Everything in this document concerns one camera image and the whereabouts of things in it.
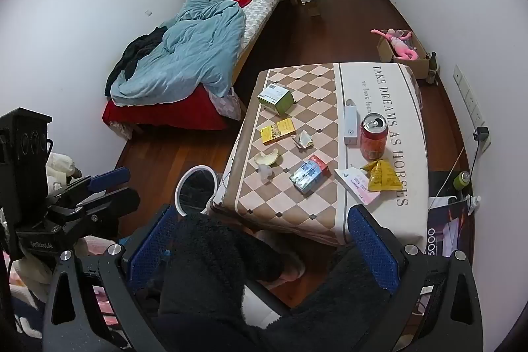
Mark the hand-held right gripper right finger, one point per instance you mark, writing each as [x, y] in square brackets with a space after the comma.
[371, 249]

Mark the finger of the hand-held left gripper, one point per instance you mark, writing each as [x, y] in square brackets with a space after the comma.
[109, 178]
[119, 201]

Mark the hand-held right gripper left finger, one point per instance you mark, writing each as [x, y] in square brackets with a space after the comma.
[152, 244]

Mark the white round trash bin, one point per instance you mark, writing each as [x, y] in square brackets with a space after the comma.
[194, 191]

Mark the torn yellow packet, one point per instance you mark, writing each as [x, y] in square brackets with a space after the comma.
[278, 131]

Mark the white puffy jacket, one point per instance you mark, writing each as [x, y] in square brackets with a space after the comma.
[62, 166]

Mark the pink cloth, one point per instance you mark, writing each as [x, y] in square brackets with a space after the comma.
[93, 247]

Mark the person's black fleece pants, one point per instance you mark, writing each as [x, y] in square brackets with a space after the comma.
[206, 273]

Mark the white and pink paper slip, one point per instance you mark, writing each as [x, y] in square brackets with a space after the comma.
[354, 183]

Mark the yellow snack bag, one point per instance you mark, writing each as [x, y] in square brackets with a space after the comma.
[383, 176]

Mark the black printed box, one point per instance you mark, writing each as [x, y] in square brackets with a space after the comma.
[443, 232]

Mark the fuzzy slipper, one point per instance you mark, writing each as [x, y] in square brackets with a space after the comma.
[291, 271]

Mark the red blanket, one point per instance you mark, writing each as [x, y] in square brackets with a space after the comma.
[173, 115]

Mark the blue foil packet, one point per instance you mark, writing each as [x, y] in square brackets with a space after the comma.
[306, 178]

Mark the red drink can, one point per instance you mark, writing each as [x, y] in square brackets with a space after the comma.
[373, 141]

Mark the small white bottle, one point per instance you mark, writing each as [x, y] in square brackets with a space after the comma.
[473, 205]

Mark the green drink can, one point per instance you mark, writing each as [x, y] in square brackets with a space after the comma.
[462, 181]

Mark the crumpled white paper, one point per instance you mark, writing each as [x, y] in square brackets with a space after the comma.
[304, 139]

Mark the long white box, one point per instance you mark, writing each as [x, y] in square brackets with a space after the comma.
[350, 121]

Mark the small white plastic piece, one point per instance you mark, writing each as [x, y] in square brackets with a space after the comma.
[265, 171]

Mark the black clothing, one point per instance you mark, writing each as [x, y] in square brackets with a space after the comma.
[136, 49]

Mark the pale fruit peel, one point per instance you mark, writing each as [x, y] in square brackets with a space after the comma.
[266, 158]

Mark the light blue duvet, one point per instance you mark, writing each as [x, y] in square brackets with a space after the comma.
[198, 47]

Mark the black charger plug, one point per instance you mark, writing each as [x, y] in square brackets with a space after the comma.
[481, 133]

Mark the green cardboard box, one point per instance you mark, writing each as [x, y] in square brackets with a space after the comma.
[278, 98]

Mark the open cardboard box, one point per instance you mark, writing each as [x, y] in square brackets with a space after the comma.
[416, 65]

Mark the dark glass bottle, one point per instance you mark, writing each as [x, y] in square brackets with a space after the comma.
[433, 67]

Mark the pink plush toy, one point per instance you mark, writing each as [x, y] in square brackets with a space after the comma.
[402, 47]

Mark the small cardboard box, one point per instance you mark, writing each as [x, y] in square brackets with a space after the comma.
[312, 7]

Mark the white wall socket panel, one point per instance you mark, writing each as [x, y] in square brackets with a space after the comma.
[468, 96]

